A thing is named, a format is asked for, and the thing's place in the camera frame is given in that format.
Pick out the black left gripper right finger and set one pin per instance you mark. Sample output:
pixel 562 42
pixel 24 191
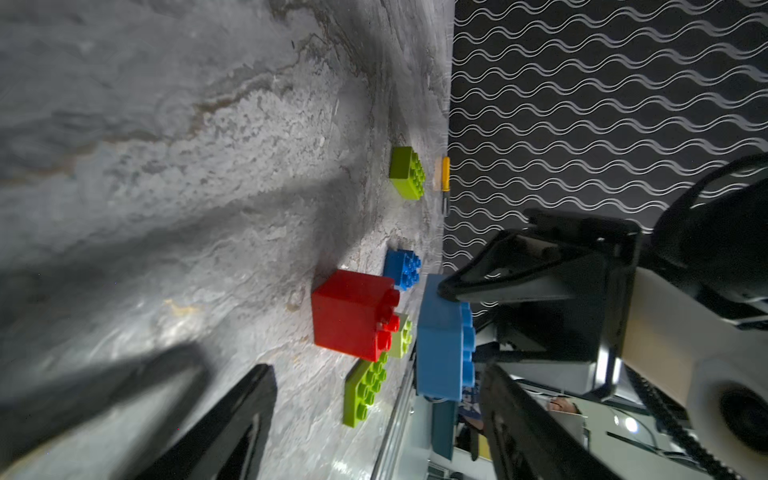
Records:
pixel 525 441

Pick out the lime green square lego brick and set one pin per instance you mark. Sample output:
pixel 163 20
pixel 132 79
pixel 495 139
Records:
pixel 406 173

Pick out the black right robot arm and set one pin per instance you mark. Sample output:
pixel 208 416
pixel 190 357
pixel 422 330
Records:
pixel 716 252

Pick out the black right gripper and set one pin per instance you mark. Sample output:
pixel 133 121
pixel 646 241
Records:
pixel 572 277

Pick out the yellow handled screwdriver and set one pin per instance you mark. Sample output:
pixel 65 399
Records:
pixel 445 185

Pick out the lime green long lego brick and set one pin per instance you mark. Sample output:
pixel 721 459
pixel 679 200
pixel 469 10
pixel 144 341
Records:
pixel 362 385

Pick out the light blue lego plate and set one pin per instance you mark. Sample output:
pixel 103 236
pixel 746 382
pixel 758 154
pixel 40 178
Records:
pixel 446 342

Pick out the pale green small lego brick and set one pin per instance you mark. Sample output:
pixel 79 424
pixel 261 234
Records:
pixel 402 339

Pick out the dark blue lego brick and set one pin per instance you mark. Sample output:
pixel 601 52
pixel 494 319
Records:
pixel 403 267

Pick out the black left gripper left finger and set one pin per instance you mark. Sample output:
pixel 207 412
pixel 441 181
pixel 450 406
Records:
pixel 230 440

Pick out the red lego brick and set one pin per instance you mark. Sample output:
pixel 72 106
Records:
pixel 354 313

